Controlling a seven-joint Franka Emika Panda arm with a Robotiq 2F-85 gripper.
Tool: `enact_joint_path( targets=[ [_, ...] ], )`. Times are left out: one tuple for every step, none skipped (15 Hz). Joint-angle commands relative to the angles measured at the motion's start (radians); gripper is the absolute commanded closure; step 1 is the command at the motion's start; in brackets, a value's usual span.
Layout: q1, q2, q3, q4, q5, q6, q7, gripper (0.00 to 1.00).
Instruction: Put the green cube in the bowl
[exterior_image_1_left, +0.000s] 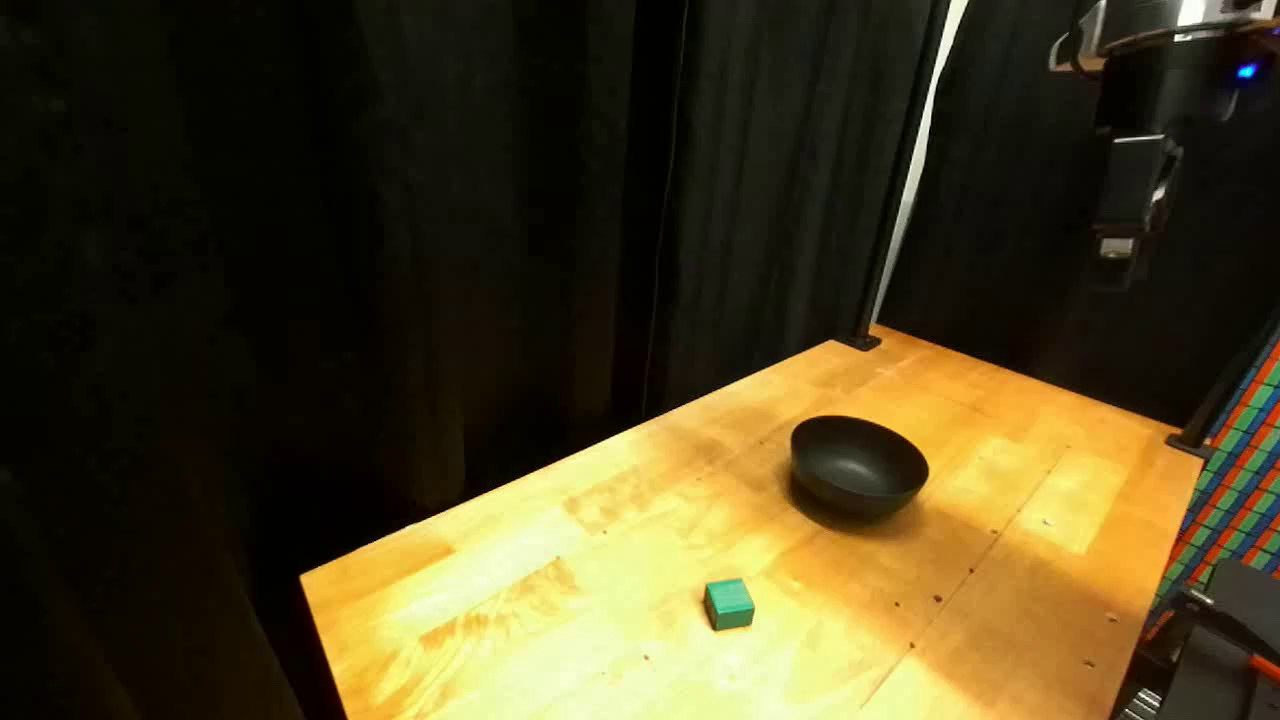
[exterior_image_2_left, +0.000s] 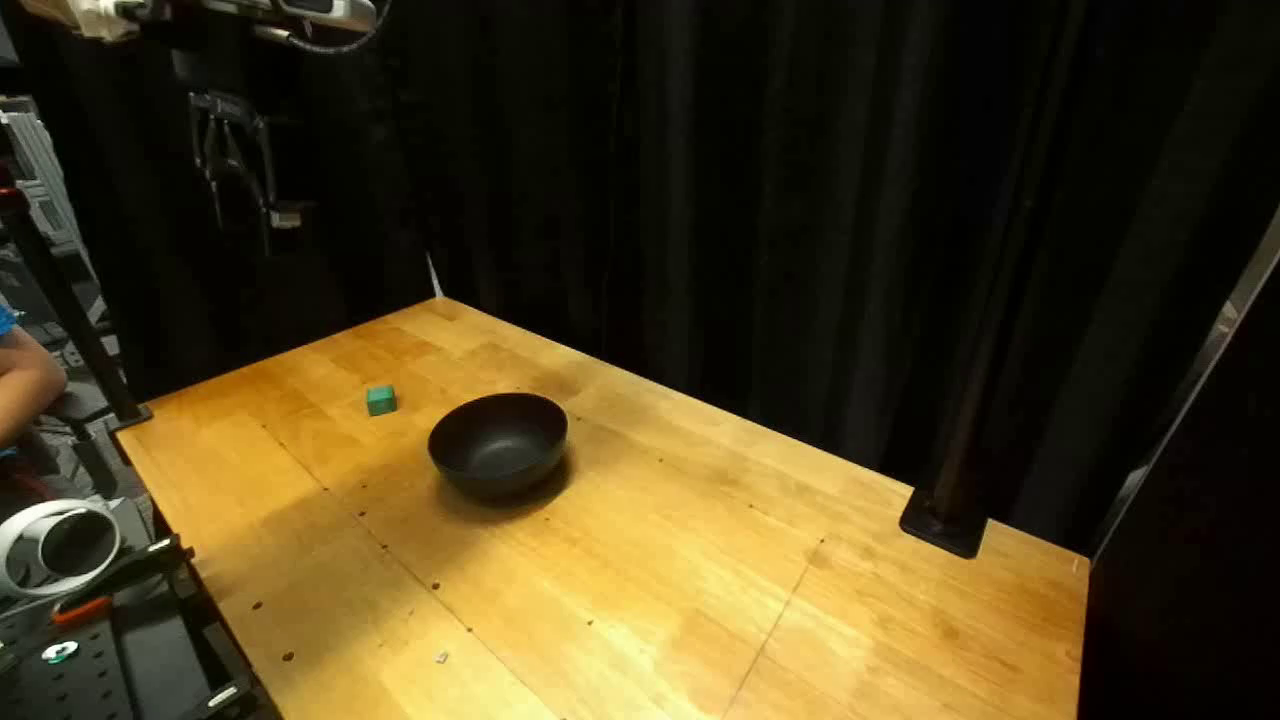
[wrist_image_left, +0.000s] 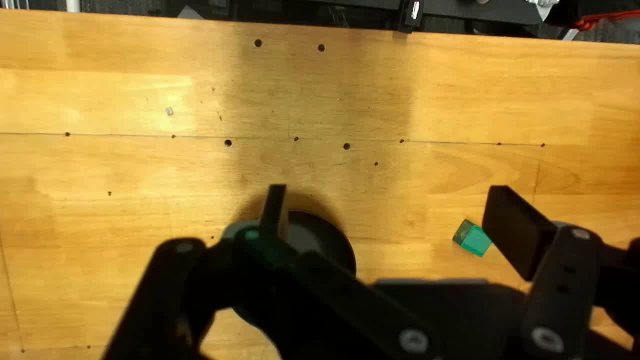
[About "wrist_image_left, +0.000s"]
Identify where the small green cube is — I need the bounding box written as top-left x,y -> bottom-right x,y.
451,218 -> 494,258

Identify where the dark grey bowl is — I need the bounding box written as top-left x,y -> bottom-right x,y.
286,211 -> 358,276

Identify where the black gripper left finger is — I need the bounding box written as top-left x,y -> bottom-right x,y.
102,185 -> 428,360

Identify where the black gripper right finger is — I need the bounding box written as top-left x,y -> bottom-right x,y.
482,185 -> 640,360

